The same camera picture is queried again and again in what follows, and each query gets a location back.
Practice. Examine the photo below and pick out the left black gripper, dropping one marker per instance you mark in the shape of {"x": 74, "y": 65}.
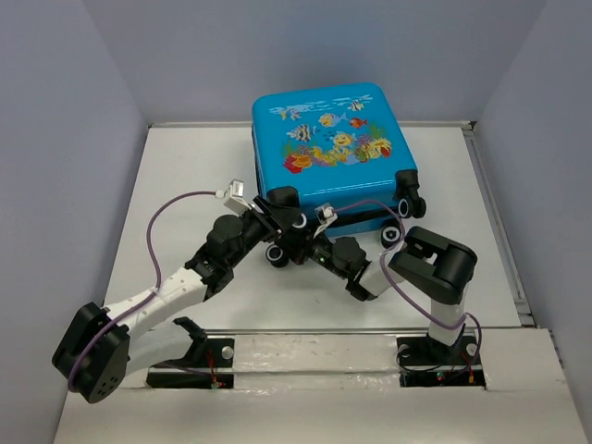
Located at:
{"x": 273, "y": 221}

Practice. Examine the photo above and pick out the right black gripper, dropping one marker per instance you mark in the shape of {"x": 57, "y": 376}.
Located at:
{"x": 299, "y": 245}

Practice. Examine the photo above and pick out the blue hard-shell suitcase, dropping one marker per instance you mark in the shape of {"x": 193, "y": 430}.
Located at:
{"x": 338, "y": 145}

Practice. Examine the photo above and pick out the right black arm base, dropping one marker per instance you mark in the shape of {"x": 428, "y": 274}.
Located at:
{"x": 426, "y": 363}

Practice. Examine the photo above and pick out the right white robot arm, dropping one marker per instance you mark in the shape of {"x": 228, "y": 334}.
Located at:
{"x": 429, "y": 271}

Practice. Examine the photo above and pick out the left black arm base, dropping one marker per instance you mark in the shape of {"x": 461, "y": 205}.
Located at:
{"x": 208, "y": 365}

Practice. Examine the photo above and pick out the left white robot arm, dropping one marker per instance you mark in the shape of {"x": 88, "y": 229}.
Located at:
{"x": 94, "y": 353}

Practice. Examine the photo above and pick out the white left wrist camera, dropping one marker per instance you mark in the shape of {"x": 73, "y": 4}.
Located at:
{"x": 234, "y": 200}

